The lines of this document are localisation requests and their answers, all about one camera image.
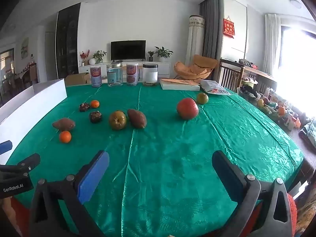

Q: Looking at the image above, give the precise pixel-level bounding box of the small brown kiwi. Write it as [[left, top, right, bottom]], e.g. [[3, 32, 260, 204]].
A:
[[52, 118, 76, 132]]

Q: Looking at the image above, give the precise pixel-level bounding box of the orange lounge chair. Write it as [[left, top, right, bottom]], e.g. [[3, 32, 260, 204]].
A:
[[174, 55, 218, 84]]

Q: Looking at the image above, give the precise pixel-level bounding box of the red wall hanging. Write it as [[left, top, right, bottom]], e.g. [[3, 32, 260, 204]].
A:
[[223, 18, 235, 39]]

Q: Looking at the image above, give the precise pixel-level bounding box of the framed wall picture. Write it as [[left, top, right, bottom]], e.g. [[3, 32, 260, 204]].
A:
[[20, 38, 29, 59]]

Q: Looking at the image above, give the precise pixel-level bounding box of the red flower plant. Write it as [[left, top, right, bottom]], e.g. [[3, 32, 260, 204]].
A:
[[80, 50, 90, 66]]

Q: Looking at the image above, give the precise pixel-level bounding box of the grey curtain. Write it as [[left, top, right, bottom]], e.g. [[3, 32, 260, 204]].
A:
[[199, 0, 220, 60]]

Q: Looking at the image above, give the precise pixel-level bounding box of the white foam board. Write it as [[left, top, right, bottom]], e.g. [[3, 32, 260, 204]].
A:
[[0, 78, 68, 165]]

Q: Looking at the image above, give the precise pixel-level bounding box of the white plastic bag red print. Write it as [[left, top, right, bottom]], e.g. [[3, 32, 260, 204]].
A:
[[200, 79, 231, 96]]

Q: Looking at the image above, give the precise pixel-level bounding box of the green patterned tablecloth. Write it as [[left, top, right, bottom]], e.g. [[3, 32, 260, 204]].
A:
[[5, 83, 305, 237]]

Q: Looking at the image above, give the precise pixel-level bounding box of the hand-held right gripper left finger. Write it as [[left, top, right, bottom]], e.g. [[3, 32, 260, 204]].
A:
[[30, 150, 110, 237]]

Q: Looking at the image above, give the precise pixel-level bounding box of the wooden slatted bench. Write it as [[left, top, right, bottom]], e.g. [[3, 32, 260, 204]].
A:
[[218, 59, 277, 94]]

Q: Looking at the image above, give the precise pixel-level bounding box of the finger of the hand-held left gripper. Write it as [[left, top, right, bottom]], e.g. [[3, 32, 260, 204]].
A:
[[0, 140, 13, 155], [0, 153, 41, 177]]

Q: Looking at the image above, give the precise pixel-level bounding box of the dark glass display cabinet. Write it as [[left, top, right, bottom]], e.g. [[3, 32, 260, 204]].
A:
[[55, 2, 81, 79]]

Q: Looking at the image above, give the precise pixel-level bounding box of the basket of mixed fruit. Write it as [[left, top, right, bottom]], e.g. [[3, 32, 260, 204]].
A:
[[256, 98, 280, 119]]

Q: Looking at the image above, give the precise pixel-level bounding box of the large red round fruit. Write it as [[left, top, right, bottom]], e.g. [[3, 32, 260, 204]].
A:
[[176, 98, 199, 120]]

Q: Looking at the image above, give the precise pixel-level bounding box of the printed metal can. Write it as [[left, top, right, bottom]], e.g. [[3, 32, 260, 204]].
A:
[[126, 63, 138, 86], [90, 67, 103, 87]]

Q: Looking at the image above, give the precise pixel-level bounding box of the clear jar with black lid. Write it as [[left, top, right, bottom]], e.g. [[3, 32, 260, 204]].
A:
[[142, 64, 159, 86]]

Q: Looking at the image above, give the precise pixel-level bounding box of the green potted plant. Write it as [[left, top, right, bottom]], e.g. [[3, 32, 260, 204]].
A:
[[93, 50, 107, 64]]

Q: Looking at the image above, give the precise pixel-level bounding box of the leafy plant in white pot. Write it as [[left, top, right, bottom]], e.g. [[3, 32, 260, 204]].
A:
[[154, 46, 174, 62]]

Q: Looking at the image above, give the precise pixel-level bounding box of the dark wooden dining chair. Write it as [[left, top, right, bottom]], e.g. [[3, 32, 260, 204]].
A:
[[27, 63, 39, 84]]

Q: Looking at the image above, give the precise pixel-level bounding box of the dark brown wrinkled fruit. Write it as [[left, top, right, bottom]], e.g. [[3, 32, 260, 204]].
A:
[[89, 111, 103, 123]]

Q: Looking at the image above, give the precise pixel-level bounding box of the glass jar with blue label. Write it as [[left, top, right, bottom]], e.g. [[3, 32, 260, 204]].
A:
[[107, 63, 123, 87]]

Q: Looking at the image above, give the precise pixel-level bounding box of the white television cabinet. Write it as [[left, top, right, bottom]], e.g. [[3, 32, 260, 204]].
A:
[[78, 61, 171, 79]]

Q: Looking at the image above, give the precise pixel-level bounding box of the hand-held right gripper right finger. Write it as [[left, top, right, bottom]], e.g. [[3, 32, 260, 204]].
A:
[[212, 150, 297, 237]]

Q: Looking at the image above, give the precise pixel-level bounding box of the flat white and orange box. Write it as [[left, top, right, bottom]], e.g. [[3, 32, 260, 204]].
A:
[[159, 78, 200, 91]]

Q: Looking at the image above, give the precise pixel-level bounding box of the white sheer curtain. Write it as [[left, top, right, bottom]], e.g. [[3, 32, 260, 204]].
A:
[[263, 13, 282, 76]]

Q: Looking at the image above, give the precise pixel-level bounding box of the brown cardboard box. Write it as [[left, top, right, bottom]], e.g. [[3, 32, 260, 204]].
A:
[[65, 72, 91, 86]]

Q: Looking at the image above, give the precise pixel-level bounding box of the covered standing air conditioner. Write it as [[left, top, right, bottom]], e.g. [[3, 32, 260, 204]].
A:
[[186, 15, 205, 66]]

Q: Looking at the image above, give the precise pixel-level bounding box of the black television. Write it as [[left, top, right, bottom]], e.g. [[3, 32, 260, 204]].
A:
[[111, 40, 146, 62]]

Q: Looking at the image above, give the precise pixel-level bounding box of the reddish sweet potato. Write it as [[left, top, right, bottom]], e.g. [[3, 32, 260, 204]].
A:
[[127, 109, 147, 129]]

